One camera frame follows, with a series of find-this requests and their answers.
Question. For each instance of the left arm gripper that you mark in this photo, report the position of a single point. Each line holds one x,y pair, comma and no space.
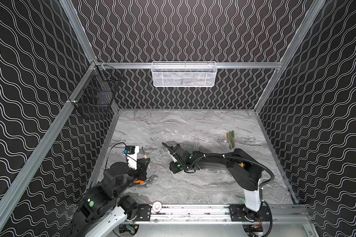
143,173

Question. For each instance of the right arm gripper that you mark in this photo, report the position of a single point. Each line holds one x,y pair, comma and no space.
174,161

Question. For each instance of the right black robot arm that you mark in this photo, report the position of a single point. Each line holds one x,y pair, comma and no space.
248,173

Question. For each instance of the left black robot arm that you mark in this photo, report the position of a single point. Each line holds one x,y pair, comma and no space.
106,196

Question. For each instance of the white round knob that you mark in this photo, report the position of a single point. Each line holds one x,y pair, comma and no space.
157,206

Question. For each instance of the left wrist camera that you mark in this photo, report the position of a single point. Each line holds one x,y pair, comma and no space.
131,156

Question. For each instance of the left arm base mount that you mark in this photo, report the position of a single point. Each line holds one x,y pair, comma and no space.
141,213

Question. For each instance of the aluminium front rail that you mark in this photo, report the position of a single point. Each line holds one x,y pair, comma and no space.
219,214

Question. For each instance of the white wire mesh basket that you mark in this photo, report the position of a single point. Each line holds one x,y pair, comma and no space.
183,74

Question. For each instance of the black wire mesh basket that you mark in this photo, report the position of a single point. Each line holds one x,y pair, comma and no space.
96,100

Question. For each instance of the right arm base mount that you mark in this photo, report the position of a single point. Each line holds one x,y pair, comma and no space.
240,213

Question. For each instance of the aluminium corner frame post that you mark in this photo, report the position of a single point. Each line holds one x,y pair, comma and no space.
305,25

